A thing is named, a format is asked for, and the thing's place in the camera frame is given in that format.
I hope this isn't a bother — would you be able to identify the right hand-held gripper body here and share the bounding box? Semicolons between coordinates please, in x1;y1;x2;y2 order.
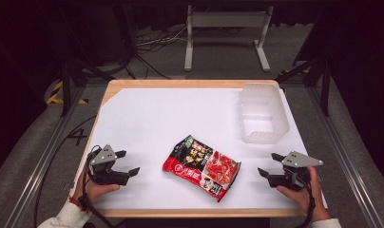
266;150;324;192

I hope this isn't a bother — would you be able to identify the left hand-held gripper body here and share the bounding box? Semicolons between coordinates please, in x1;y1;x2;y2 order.
86;144;131;187

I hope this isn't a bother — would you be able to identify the translucent plastic container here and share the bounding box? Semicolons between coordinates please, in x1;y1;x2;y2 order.
238;83;291;145

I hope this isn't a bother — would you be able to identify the red and black food packet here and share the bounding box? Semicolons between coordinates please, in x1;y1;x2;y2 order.
162;135;242;203

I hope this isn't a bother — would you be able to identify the person's left hand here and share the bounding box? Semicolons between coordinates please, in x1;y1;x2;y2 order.
73;170;122;205

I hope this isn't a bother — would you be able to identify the person's right hand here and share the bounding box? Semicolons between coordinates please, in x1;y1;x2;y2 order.
276;165;333;222

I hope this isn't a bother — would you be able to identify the white table sheet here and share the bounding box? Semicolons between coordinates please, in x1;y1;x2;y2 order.
73;87;328;211

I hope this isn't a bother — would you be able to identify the black tripod stand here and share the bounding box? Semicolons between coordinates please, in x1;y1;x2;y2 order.
275;52;335;118
57;55;116;118

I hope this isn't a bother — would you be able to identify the yellow black hazard tape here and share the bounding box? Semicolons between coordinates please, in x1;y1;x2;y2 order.
46;80;88;105

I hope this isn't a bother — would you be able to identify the wooden table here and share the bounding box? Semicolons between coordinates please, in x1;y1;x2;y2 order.
69;79;329;219

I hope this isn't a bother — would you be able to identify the white metal stand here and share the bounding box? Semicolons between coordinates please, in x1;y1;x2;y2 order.
183;4;275;72

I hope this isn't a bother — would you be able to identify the aluminium floor rail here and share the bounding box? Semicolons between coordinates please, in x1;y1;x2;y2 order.
307;85;384;228
3;85;86;228

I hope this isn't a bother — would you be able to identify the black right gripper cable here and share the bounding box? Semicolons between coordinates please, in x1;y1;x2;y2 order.
283;169;317;228

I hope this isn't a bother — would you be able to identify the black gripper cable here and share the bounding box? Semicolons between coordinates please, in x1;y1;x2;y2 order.
283;169;317;228
80;145;126;228

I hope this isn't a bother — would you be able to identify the red bracelet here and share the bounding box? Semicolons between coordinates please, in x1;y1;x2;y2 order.
67;194;84;212

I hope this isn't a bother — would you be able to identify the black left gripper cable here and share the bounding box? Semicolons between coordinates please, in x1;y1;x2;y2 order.
80;145;126;228

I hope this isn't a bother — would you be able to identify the bundle of floor cables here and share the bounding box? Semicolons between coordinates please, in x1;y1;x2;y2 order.
129;26;188;80

